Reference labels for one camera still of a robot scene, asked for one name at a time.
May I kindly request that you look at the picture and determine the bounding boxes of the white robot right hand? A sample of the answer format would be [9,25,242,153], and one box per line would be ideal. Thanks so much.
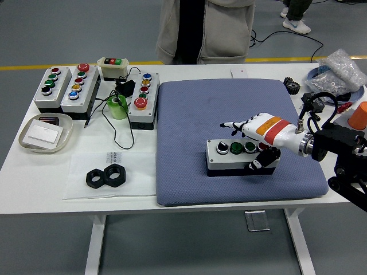
[219,112,305,172]

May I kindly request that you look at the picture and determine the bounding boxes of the grey knob and button box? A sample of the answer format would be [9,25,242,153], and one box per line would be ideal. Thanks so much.
[205,139,280,178]

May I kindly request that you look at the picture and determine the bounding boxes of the short grey mushroom-button box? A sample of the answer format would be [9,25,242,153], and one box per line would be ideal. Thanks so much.
[127,72,161,131]

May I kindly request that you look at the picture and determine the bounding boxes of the long grey mushroom-button box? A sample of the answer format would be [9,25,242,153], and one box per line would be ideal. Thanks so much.
[60,62,101,120]

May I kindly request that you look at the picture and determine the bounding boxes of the grey four-button control box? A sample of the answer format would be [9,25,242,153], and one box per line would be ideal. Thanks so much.
[33,66,72,114]

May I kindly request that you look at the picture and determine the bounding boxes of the black gear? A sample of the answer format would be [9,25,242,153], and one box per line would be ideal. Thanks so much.
[283,76,301,95]

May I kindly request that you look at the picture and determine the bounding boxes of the black electronic module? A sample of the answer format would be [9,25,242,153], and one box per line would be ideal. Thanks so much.
[300,92,326,112]

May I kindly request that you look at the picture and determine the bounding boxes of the clear bag of metal washers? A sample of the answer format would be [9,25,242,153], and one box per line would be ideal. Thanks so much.
[304,67,355,103]

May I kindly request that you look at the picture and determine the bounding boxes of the orange cylinder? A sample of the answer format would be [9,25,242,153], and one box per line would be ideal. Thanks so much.
[348,101,367,130]

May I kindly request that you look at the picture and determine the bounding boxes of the blue-grey padded mat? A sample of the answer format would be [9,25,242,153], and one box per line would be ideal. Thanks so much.
[156,78,330,207]

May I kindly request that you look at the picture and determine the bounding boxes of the blue round plate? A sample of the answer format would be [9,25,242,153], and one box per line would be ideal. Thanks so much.
[306,68,365,104]

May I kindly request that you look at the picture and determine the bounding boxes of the metal floor plate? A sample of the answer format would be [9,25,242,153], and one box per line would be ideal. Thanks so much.
[244,210,271,232]

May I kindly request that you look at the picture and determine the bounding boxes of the bubble wrap bag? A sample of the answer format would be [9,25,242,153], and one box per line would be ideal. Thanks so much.
[317,48,367,92]

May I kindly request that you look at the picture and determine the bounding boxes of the background person's legs and shoes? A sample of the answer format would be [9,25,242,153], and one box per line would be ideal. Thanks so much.
[280,0,313,34]

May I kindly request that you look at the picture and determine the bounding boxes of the white table leg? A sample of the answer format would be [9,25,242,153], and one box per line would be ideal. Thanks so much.
[84,214,107,275]
[283,208,316,275]

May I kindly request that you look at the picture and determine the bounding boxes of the white printed plastic sheet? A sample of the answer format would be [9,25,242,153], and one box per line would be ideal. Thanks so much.
[62,151,157,201]

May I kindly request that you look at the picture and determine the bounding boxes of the black power adapter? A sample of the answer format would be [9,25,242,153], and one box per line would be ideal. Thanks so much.
[115,80,136,97]

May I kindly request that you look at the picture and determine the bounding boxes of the green tape roll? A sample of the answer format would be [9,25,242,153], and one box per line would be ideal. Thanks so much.
[107,95,128,120]

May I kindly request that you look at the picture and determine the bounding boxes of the large black hex nut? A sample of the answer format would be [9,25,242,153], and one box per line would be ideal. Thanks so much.
[103,163,128,187]

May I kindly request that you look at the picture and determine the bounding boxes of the small black hex nut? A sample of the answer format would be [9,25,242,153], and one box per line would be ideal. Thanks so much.
[85,168,108,189]

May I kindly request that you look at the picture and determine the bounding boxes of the white oval tray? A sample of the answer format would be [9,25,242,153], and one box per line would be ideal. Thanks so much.
[18,113,74,155]

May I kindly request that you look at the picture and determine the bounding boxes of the dark red small box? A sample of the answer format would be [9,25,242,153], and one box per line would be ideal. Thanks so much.
[38,116,60,126]

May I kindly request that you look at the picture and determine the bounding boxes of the black floor cable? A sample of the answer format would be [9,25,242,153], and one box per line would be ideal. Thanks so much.
[249,28,325,63]

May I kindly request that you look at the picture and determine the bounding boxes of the thin black adapter cord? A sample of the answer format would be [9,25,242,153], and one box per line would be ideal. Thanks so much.
[84,66,141,150]

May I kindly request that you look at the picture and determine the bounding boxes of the cream three-button switch box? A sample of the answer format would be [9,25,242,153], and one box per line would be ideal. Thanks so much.
[96,56,130,82]

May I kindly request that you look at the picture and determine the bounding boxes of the white flat switch plate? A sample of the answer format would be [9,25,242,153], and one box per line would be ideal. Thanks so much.
[23,119,64,144]

